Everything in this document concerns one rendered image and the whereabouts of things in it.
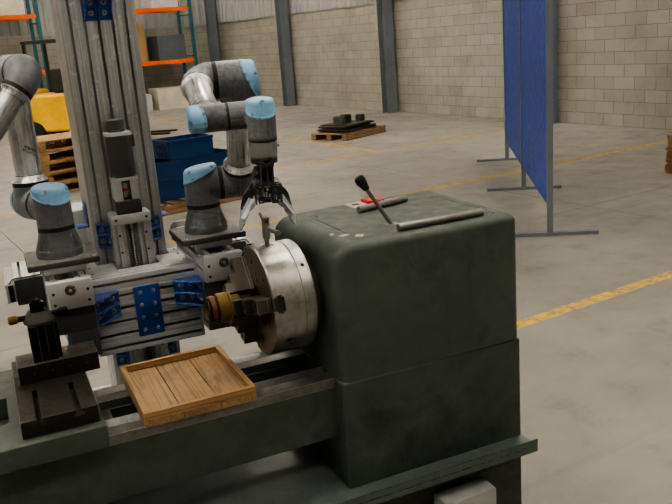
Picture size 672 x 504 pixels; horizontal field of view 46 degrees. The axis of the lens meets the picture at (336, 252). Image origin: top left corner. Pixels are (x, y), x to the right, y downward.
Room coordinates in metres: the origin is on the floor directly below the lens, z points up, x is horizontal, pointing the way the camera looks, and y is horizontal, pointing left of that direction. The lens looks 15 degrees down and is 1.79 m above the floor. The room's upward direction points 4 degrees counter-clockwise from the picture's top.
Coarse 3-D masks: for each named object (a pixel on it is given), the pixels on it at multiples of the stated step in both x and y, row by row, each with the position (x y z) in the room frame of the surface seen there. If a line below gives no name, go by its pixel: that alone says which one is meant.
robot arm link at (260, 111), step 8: (264, 96) 2.09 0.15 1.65; (248, 104) 2.05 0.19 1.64; (256, 104) 2.04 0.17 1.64; (264, 104) 2.04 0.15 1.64; (272, 104) 2.06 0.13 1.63; (248, 112) 2.05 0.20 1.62; (256, 112) 2.04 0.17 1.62; (264, 112) 2.04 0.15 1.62; (272, 112) 2.05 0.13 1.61; (248, 120) 2.05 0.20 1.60; (256, 120) 2.04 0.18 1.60; (264, 120) 2.04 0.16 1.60; (272, 120) 2.05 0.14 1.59; (248, 128) 2.06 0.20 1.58; (256, 128) 2.04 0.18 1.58; (264, 128) 2.04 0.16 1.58; (272, 128) 2.05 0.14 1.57; (248, 136) 2.06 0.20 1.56; (256, 136) 2.04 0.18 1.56; (264, 136) 2.04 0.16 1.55; (272, 136) 2.05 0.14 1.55
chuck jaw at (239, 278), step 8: (232, 264) 2.19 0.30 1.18; (240, 264) 2.20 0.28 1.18; (232, 272) 2.17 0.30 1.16; (240, 272) 2.18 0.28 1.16; (248, 272) 2.19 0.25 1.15; (232, 280) 2.16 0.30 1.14; (240, 280) 2.16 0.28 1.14; (248, 280) 2.17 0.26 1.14; (224, 288) 2.15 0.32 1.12; (232, 288) 2.14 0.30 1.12; (240, 288) 2.15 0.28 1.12; (248, 288) 2.15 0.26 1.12; (256, 288) 2.18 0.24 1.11
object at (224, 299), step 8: (208, 296) 2.11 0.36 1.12; (216, 296) 2.10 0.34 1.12; (224, 296) 2.10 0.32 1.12; (232, 296) 2.12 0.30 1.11; (208, 304) 2.07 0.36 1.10; (216, 304) 2.08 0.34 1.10; (224, 304) 2.08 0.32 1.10; (232, 304) 2.08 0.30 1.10; (208, 312) 2.12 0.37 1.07; (216, 312) 2.07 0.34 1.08; (224, 312) 2.07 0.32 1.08; (232, 312) 2.08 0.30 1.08; (208, 320) 2.10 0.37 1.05; (216, 320) 2.07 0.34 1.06; (224, 320) 2.08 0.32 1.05; (232, 320) 2.09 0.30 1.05
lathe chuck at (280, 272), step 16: (240, 256) 2.26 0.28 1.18; (256, 256) 2.11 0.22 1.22; (272, 256) 2.10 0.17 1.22; (288, 256) 2.11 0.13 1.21; (256, 272) 2.12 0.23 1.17; (272, 272) 2.06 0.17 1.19; (288, 272) 2.07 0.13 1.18; (272, 288) 2.03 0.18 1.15; (288, 288) 2.04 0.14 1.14; (288, 304) 2.03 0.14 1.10; (304, 304) 2.04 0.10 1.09; (272, 320) 2.03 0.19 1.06; (288, 320) 2.02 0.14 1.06; (304, 320) 2.04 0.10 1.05; (272, 336) 2.05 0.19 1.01; (288, 336) 2.04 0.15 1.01; (304, 336) 2.07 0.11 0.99; (272, 352) 2.07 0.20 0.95
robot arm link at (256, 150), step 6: (252, 144) 2.05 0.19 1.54; (258, 144) 2.04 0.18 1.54; (264, 144) 2.04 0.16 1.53; (270, 144) 2.05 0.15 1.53; (276, 144) 2.07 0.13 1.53; (252, 150) 2.05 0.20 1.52; (258, 150) 2.04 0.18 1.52; (264, 150) 2.04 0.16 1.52; (270, 150) 2.05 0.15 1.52; (276, 150) 2.07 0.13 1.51; (252, 156) 2.06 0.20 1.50; (258, 156) 2.05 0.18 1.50; (264, 156) 2.04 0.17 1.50; (270, 156) 2.05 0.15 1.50
